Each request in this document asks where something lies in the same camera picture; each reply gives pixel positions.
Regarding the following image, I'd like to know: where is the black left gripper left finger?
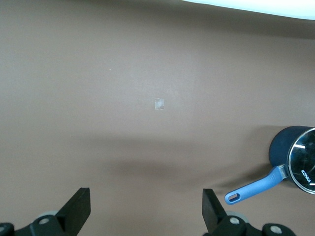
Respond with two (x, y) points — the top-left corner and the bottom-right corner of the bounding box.
(17, 188), (91, 236)

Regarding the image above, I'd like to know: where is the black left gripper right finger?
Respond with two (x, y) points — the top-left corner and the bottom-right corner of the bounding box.
(202, 188), (249, 236)

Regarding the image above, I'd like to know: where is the glass lid with blue knob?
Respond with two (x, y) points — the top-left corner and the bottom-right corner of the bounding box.
(287, 126), (315, 196)

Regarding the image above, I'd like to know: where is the brown table cover sheet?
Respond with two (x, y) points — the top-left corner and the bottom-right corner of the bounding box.
(0, 0), (315, 236)

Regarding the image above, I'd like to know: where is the dark blue pot with handle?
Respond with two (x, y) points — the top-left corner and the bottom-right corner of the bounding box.
(224, 125), (315, 206)

